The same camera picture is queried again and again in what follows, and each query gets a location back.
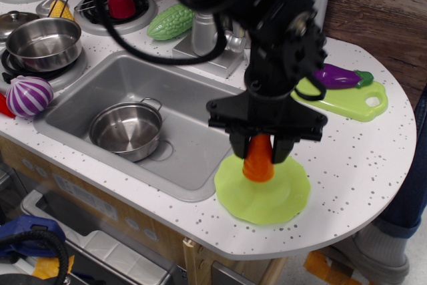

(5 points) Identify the blue jeans leg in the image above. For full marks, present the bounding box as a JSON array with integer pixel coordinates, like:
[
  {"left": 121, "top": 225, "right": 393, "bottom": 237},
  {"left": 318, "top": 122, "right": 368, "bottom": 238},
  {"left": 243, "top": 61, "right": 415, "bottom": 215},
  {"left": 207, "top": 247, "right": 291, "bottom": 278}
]
[{"left": 376, "top": 89, "right": 426, "bottom": 239}]

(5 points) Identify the dark red toy vegetable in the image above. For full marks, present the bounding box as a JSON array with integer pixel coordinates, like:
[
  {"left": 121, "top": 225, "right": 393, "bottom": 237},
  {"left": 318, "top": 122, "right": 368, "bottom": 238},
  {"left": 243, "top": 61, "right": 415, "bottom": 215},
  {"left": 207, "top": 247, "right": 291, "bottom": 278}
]
[{"left": 107, "top": 0, "right": 136, "bottom": 19}]

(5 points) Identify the grey toy sink basin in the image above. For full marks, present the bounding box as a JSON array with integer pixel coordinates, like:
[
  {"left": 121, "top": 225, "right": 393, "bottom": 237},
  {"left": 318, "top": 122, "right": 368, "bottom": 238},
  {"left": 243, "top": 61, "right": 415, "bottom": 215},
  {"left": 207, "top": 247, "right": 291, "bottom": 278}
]
[{"left": 34, "top": 52, "right": 240, "bottom": 202}]

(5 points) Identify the purple toy eggplant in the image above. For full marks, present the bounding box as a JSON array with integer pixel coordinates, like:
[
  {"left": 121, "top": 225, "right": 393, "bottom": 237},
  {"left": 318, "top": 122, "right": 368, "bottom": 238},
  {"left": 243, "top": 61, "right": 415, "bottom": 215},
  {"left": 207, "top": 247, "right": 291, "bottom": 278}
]
[{"left": 314, "top": 64, "right": 374, "bottom": 89}]

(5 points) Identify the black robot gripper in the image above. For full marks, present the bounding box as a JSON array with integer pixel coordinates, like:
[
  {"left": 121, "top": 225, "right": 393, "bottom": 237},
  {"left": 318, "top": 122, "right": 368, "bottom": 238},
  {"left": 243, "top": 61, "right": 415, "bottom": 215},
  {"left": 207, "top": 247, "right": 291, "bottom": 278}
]
[{"left": 206, "top": 90, "right": 328, "bottom": 164}]

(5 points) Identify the light green plastic plate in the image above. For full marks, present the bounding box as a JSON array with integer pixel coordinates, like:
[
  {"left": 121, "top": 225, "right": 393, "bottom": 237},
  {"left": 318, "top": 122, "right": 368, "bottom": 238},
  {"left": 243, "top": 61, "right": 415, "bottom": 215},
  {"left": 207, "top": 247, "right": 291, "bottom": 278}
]
[{"left": 214, "top": 156, "right": 311, "bottom": 225}]

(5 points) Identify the green toy bitter gourd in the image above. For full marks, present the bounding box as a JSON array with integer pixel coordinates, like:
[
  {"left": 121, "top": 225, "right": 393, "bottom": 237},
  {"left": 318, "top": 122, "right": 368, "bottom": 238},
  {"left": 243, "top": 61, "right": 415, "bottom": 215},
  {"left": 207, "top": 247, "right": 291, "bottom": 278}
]
[{"left": 147, "top": 3, "right": 195, "bottom": 41}]

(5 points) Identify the silver toy faucet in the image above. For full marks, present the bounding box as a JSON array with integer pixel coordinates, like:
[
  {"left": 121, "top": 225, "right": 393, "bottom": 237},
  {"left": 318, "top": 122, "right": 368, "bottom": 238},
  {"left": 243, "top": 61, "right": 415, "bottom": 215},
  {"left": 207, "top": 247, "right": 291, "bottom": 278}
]
[{"left": 173, "top": 13, "right": 248, "bottom": 78}]

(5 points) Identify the green plastic cutting board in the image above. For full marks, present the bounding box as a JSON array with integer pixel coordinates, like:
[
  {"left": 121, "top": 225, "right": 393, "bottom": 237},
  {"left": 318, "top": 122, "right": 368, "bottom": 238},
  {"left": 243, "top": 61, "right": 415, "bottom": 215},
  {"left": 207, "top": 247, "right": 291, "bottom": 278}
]
[{"left": 291, "top": 81, "right": 388, "bottom": 122}]

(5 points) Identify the red toy pepper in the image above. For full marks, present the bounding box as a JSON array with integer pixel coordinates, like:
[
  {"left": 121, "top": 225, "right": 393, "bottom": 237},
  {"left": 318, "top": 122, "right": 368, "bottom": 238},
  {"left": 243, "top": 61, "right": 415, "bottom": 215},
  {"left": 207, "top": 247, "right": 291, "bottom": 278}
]
[{"left": 0, "top": 93, "right": 15, "bottom": 118}]

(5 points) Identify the back right stove burner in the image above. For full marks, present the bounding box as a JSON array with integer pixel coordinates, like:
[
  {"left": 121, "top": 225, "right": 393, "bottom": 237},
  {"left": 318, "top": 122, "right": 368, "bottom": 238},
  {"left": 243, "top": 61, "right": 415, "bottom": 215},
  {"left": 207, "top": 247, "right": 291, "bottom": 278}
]
[{"left": 73, "top": 0, "right": 157, "bottom": 36}]

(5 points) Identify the steel pot lid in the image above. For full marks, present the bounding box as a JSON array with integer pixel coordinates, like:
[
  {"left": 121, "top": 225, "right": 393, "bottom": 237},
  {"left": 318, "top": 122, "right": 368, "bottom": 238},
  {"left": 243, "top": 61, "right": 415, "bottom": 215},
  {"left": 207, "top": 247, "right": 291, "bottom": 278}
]
[{"left": 0, "top": 11, "right": 39, "bottom": 43}]

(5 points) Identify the blue clamp with cable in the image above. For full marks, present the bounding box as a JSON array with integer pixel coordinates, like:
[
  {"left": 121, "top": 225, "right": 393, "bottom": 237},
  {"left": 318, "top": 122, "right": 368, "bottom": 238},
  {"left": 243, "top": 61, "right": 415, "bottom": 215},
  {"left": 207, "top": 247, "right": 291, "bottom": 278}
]
[{"left": 1, "top": 214, "right": 69, "bottom": 284}]

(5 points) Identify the orange toy carrot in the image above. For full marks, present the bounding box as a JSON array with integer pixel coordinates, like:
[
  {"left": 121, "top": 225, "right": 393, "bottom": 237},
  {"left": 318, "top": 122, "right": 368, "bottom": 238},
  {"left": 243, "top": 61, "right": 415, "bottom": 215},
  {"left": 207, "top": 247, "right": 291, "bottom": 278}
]
[{"left": 243, "top": 134, "right": 274, "bottom": 183}]

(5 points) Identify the steel pot in sink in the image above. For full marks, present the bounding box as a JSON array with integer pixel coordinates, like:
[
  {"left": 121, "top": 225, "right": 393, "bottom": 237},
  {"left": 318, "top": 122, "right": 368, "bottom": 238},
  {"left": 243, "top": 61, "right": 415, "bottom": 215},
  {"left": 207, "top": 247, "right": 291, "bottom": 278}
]
[{"left": 89, "top": 97, "right": 163, "bottom": 162}]

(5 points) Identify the steel pot on stove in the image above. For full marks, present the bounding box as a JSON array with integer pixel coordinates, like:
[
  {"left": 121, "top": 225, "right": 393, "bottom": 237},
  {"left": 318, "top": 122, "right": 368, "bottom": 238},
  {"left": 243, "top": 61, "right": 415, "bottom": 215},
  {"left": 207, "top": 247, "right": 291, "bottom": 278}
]
[{"left": 5, "top": 17, "right": 82, "bottom": 71}]

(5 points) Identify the purple white toy onion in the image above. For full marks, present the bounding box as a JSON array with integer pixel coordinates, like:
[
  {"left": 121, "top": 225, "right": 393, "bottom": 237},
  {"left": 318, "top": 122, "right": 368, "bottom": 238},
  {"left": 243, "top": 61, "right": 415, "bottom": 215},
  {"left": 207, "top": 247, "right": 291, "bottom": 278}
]
[{"left": 6, "top": 75, "right": 54, "bottom": 117}]

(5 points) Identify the person's shoe and sock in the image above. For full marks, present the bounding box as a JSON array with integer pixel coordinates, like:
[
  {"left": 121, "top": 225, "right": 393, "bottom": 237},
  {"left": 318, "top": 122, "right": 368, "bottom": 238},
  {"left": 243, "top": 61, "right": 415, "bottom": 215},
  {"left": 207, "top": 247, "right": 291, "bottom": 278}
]
[{"left": 325, "top": 224, "right": 410, "bottom": 284}]

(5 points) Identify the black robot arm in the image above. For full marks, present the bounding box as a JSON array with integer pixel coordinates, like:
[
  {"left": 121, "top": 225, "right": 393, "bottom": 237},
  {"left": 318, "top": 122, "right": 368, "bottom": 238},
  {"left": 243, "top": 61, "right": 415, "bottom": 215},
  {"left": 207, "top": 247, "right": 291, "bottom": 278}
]
[{"left": 179, "top": 0, "right": 327, "bottom": 164}]

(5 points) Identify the front stove burner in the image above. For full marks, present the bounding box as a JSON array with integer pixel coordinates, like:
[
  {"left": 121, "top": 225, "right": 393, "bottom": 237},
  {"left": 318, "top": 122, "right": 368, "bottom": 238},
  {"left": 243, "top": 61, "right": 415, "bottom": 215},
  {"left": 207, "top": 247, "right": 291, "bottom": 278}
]
[{"left": 1, "top": 49, "right": 87, "bottom": 94}]

